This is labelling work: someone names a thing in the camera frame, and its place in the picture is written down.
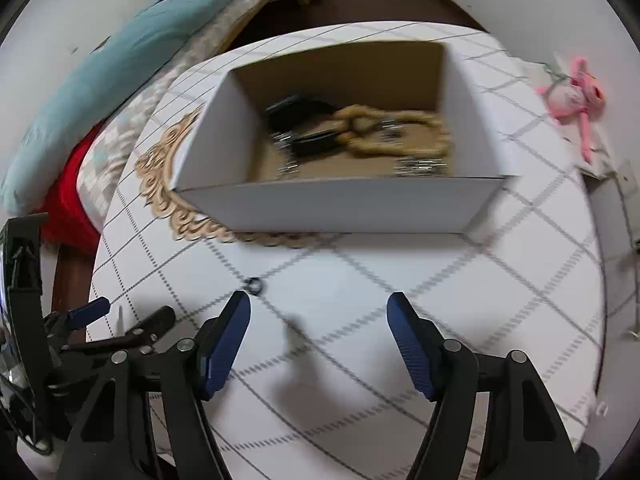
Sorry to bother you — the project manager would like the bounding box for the black smart watch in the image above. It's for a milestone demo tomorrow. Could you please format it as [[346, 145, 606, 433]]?
[[262, 94, 340, 158]]

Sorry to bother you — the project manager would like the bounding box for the wooden bead bracelet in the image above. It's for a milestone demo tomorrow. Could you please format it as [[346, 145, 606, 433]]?
[[332, 103, 454, 158]]

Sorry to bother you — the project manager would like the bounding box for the red blanket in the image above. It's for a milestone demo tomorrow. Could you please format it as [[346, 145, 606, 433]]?
[[39, 120, 104, 256]]

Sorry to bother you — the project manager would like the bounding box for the checked tablecloth with floral print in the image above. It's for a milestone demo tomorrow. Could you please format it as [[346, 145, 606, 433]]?
[[87, 22, 604, 479]]

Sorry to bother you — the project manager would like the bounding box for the checked grey mattress sheet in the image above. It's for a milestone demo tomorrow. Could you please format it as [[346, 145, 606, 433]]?
[[76, 0, 269, 235]]

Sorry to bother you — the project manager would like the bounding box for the white cardboard box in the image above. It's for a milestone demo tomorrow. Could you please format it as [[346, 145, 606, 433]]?
[[169, 40, 520, 234]]

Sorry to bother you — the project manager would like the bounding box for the light blue duvet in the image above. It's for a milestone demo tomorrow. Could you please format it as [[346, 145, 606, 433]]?
[[1, 0, 233, 216]]

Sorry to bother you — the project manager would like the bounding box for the pink panther plush toy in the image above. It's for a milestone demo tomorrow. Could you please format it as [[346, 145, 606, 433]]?
[[536, 56, 606, 164]]

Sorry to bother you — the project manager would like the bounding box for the silver charm necklace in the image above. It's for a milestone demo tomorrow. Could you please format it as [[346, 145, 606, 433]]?
[[269, 131, 302, 179]]

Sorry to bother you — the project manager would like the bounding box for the white wall power strip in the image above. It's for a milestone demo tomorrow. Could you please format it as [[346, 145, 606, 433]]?
[[616, 159, 639, 250]]

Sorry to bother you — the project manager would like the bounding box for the silver chain bracelet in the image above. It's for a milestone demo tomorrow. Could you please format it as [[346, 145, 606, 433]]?
[[391, 156, 449, 177]]

